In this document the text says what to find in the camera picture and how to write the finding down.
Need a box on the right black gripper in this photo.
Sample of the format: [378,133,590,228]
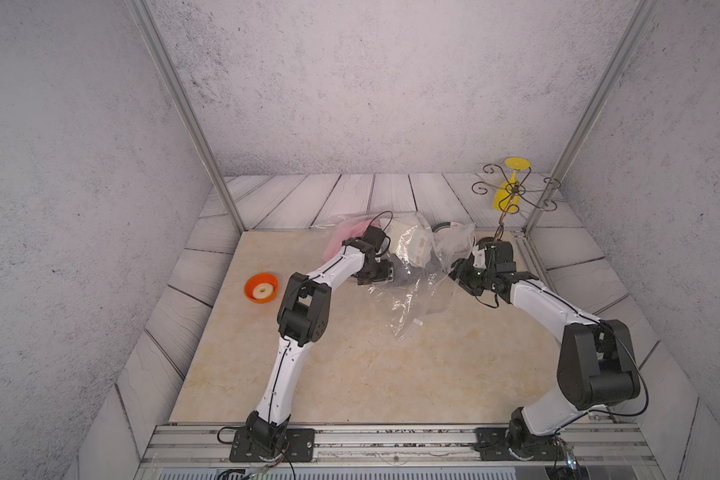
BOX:
[442,257,495,297]

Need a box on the clear plastic vacuum bag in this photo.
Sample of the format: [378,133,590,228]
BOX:
[317,210,476,340]

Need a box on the pink fluffy towel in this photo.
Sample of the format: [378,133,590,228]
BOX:
[322,218,371,262]

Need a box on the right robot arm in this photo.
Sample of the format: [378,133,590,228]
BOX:
[449,237,643,460]

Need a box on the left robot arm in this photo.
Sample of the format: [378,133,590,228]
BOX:
[242,224,393,458]

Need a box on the white plate green red rim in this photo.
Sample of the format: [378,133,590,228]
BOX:
[432,221,475,236]

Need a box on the yellow plastic goblet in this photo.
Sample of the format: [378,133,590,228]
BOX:
[493,157,531,214]

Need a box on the metal cup stand dark base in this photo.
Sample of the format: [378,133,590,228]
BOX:
[471,157,561,244]

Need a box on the orange bowl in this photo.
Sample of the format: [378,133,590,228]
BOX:
[243,272,279,304]

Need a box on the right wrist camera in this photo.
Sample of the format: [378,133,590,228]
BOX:
[471,245,486,270]

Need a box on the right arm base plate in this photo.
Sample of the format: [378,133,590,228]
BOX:
[473,426,564,462]

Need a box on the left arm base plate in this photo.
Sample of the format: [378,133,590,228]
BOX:
[229,427,316,464]

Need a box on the aluminium mounting rail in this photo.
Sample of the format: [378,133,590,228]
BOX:
[141,422,663,479]

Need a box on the right aluminium frame post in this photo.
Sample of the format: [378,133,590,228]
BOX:
[540,0,662,203]

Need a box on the aluminium frame post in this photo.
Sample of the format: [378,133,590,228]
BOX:
[540,0,662,203]
[126,0,246,233]

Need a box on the left aluminium frame post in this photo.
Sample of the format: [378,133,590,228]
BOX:
[126,0,246,233]

